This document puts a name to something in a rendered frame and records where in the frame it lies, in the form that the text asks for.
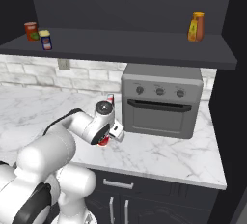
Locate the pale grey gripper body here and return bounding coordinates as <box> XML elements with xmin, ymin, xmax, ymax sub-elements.
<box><xmin>112</xmin><ymin>128</ymin><xmax>125</xmax><ymax>143</ymax></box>

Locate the dark grey open cabinet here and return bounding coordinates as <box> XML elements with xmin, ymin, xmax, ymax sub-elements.
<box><xmin>0</xmin><ymin>0</ymin><xmax>247</xmax><ymax>71</ymax></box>

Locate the dark tall cabinet panel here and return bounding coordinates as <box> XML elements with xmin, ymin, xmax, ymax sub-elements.
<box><xmin>206</xmin><ymin>0</ymin><xmax>247</xmax><ymax>224</ymax></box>

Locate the red and white can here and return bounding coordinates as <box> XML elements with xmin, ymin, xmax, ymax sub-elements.
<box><xmin>106</xmin><ymin>93</ymin><xmax>116</xmax><ymax>108</ymax></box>

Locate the grey toaster oven door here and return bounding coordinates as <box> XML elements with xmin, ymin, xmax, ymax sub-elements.
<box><xmin>125</xmin><ymin>98</ymin><xmax>193</xmax><ymax>135</ymax></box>

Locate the dark drawer front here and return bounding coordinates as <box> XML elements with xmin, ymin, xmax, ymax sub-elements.
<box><xmin>90</xmin><ymin>168</ymin><xmax>177</xmax><ymax>201</ymax></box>

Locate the grey toaster oven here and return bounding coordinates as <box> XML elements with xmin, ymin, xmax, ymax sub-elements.
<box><xmin>121</xmin><ymin>63</ymin><xmax>205</xmax><ymax>140</ymax></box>

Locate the dark cupboard door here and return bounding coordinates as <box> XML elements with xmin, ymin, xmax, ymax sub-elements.
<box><xmin>119</xmin><ymin>195</ymin><xmax>214</xmax><ymax>224</ymax></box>
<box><xmin>84</xmin><ymin>191</ymin><xmax>121</xmax><ymax>224</ymax></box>

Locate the blue and cream can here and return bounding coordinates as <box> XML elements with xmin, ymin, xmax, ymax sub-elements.
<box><xmin>38</xmin><ymin>30</ymin><xmax>53</xmax><ymax>51</ymax></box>

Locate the orange sauce bottle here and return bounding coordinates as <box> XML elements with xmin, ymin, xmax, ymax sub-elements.
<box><xmin>187</xmin><ymin>11</ymin><xmax>206</xmax><ymax>43</ymax></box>

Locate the red can with green label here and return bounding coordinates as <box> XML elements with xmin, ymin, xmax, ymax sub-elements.
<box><xmin>24</xmin><ymin>21</ymin><xmax>41</xmax><ymax>42</ymax></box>

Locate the silver drawer handle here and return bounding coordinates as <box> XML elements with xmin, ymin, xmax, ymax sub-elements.
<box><xmin>102</xmin><ymin>178</ymin><xmax>135</xmax><ymax>190</ymax></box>

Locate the dark toaster oven handle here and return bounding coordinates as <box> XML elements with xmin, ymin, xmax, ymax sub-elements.
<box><xmin>126</xmin><ymin>98</ymin><xmax>193</xmax><ymax>113</ymax></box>

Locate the silver cupboard door handle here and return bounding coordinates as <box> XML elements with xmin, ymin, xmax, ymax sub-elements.
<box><xmin>123</xmin><ymin>199</ymin><xmax>130</xmax><ymax>224</ymax></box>
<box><xmin>108</xmin><ymin>196</ymin><xmax>116</xmax><ymax>224</ymax></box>

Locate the grey wall outlet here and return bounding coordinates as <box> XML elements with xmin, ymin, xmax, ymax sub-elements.
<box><xmin>57</xmin><ymin>58</ymin><xmax>71</xmax><ymax>71</ymax></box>

